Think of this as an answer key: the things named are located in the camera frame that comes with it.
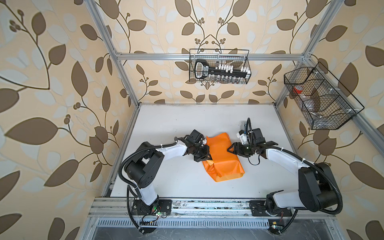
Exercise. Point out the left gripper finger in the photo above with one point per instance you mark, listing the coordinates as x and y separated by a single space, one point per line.
201 157
206 150

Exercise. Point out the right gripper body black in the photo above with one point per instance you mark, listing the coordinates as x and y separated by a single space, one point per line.
245 149

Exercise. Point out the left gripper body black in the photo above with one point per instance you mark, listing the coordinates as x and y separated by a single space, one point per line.
198 150

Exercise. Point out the orange wrapping paper sheet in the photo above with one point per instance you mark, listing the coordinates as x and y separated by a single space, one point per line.
224 166

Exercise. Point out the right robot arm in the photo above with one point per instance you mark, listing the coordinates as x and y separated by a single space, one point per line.
317 188

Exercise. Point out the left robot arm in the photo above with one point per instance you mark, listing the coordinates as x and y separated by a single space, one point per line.
140 168

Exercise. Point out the red capped item in basket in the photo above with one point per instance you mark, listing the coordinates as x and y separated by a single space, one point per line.
298 89

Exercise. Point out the black tool set in basket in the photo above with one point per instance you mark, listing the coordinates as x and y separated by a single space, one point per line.
203 70

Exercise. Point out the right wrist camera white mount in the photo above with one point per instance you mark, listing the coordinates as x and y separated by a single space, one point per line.
243 137

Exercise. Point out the black wire basket right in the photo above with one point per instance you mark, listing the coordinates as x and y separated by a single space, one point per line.
326 103

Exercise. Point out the black wire basket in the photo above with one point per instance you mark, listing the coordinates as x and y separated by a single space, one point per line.
326 103
235 57

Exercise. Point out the black wire basket centre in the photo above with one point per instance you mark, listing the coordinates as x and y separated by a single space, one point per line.
235 57

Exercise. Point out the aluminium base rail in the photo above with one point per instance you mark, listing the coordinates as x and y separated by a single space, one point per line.
194 213

